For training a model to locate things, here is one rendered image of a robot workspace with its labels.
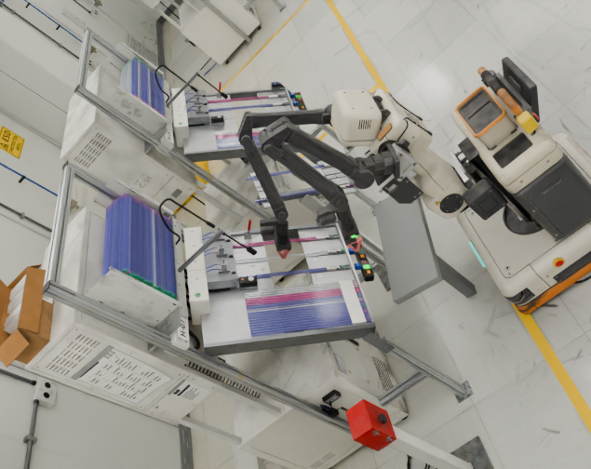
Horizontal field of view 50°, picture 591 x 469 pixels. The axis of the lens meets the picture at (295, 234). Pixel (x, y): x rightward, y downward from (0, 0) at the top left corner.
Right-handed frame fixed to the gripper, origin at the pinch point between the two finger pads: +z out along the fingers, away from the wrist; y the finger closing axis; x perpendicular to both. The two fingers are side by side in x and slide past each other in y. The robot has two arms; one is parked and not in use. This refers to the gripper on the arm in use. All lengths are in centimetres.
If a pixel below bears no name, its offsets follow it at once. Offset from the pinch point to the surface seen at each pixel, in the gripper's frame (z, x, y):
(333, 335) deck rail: 5, 12, 49
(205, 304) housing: -5.3, -38.2, 30.2
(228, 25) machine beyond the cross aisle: 52, 18, -454
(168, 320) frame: -11, -53, 42
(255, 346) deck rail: 4, -20, 49
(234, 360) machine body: 70, -28, -4
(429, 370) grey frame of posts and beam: 35, 56, 52
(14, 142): 58, -174, -252
